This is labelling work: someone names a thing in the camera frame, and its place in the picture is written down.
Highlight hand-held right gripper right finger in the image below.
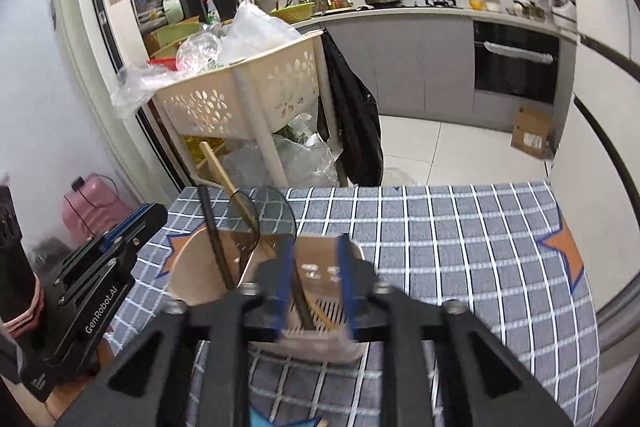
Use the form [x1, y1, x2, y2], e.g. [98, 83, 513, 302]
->
[336, 234, 576, 427]

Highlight red-capped dish soap bottle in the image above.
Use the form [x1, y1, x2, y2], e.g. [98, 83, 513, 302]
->
[202, 0, 224, 26]

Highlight green plastic colander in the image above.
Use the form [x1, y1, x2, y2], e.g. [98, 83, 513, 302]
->
[269, 2, 316, 22]

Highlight pink plastic stool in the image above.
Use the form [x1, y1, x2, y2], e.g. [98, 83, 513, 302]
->
[62, 174, 134, 249]

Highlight blue checked star tablecloth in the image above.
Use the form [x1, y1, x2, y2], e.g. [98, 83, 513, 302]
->
[107, 181, 601, 427]

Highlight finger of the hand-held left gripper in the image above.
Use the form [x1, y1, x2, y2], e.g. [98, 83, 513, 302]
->
[99, 203, 169, 254]

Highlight grey kitchen counter cabinet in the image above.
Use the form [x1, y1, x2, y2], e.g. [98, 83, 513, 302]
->
[295, 8, 581, 134]

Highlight black ribbed appliance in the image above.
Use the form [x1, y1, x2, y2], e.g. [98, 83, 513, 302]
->
[0, 186, 42, 324]

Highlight clear plastic bags under basket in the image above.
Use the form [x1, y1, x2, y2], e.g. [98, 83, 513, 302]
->
[219, 111, 342, 188]

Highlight black built-in oven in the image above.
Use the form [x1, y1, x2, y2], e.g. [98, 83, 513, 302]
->
[472, 19, 562, 104]

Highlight beige plastic utensil holder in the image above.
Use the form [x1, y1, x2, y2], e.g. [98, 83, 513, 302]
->
[167, 227, 378, 364]

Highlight cardboard box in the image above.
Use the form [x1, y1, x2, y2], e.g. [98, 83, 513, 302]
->
[510, 105, 557, 160]

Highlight black chopstick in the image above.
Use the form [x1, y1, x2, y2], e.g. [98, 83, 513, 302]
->
[196, 185, 237, 293]

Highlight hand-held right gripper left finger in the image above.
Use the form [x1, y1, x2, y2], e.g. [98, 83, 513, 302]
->
[57, 234, 297, 427]

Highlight black hanging bag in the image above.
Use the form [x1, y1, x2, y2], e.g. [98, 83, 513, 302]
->
[320, 29, 386, 188]

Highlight small metal pot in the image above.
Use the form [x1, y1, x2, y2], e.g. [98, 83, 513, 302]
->
[507, 0, 546, 19]

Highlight beige flower-hole basket rack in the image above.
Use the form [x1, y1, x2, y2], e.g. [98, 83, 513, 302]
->
[149, 27, 352, 188]

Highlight yellow oil bottle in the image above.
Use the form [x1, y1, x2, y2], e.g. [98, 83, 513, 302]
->
[182, 134, 212, 174]

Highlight crumpled clear plastic bag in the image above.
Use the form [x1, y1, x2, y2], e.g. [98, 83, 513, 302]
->
[110, 31, 236, 118]

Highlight plain wooden chopstick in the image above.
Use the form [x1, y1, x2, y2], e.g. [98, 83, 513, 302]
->
[199, 142, 342, 329]

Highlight large whitish plastic bag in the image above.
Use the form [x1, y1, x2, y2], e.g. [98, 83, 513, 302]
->
[217, 0, 307, 66]

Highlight grey spoon with dark handle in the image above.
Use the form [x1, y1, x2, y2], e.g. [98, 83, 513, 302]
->
[227, 186, 315, 334]

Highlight white rice cooker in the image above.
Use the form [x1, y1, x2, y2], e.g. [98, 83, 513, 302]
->
[552, 0, 579, 28]

